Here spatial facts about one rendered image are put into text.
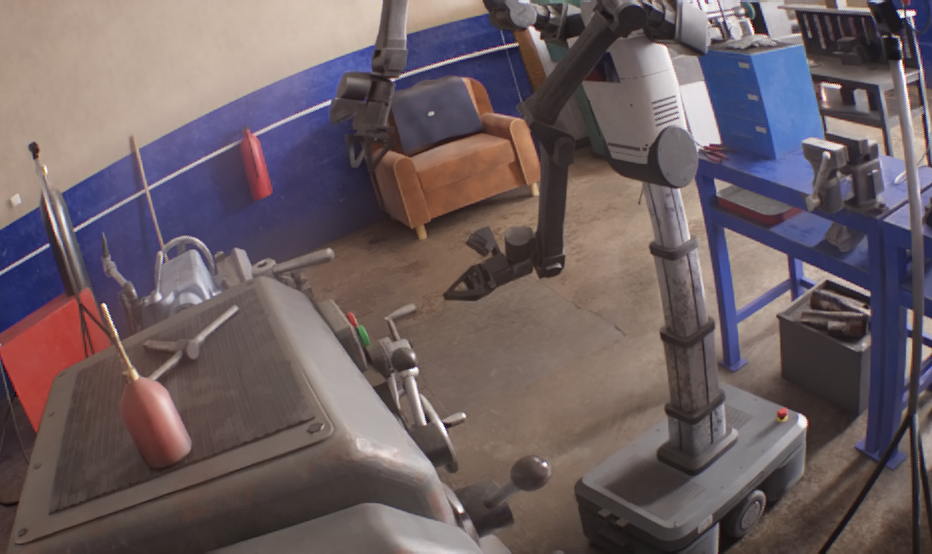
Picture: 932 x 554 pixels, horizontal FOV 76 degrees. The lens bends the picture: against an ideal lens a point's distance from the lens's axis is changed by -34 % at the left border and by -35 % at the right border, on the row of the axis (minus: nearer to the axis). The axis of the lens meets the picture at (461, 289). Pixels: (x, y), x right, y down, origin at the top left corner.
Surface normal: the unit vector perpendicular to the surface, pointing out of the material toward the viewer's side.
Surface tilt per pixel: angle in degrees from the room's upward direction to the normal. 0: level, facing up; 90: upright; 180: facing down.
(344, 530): 0
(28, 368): 90
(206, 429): 0
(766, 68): 90
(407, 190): 90
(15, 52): 90
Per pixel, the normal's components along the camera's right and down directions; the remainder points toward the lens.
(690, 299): 0.47, 0.20
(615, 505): -0.78, -0.34
